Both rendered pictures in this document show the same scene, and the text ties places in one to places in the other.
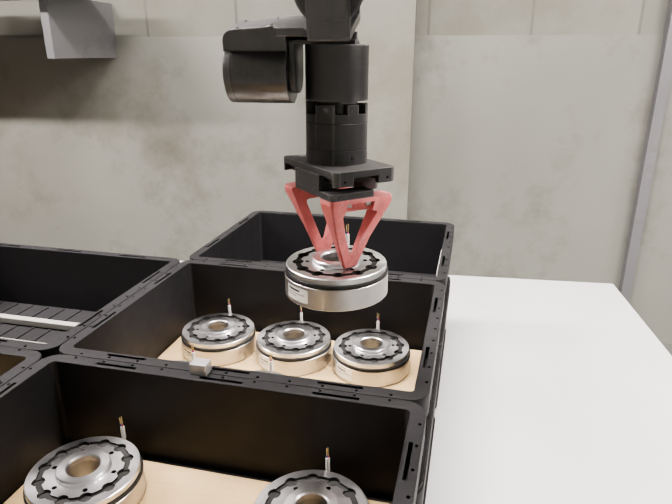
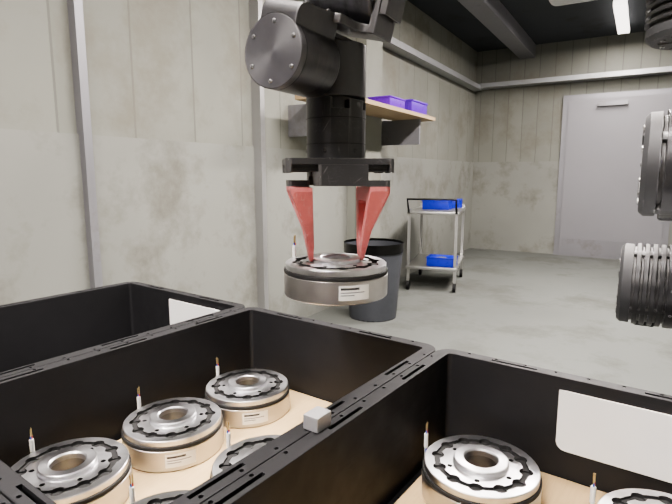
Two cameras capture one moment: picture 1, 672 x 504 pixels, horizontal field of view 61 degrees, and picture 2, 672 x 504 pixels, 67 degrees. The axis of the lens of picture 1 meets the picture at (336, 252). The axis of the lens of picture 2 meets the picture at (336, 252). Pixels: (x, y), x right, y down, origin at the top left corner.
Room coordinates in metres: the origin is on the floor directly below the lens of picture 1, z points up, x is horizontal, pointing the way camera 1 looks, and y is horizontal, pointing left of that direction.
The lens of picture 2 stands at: (0.34, 0.46, 1.12)
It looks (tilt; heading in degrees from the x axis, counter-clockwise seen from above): 9 degrees down; 292
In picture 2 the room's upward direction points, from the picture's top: straight up
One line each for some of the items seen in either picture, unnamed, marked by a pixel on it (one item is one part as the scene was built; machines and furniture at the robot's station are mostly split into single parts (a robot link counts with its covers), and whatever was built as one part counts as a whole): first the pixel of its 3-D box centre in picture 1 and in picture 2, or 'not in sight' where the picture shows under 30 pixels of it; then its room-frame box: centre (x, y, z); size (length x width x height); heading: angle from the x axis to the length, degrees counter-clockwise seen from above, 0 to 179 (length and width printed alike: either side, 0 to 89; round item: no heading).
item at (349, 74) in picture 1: (330, 72); (332, 73); (0.54, 0.01, 1.21); 0.07 x 0.06 x 0.07; 82
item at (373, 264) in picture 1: (336, 263); (335, 264); (0.54, 0.00, 1.03); 0.10 x 0.10 x 0.01
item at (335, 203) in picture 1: (342, 217); (347, 213); (0.53, -0.01, 1.08); 0.07 x 0.07 x 0.09; 31
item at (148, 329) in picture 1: (276, 357); (214, 432); (0.63, 0.08, 0.87); 0.40 x 0.30 x 0.11; 77
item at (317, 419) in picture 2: (200, 366); (317, 419); (0.49, 0.13, 0.94); 0.02 x 0.01 x 0.01; 77
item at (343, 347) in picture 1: (371, 347); (247, 386); (0.67, -0.05, 0.86); 0.10 x 0.10 x 0.01
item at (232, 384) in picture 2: (371, 344); (247, 382); (0.67, -0.05, 0.86); 0.05 x 0.05 x 0.01
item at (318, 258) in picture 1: (336, 259); (335, 259); (0.54, 0.00, 1.04); 0.05 x 0.05 x 0.01
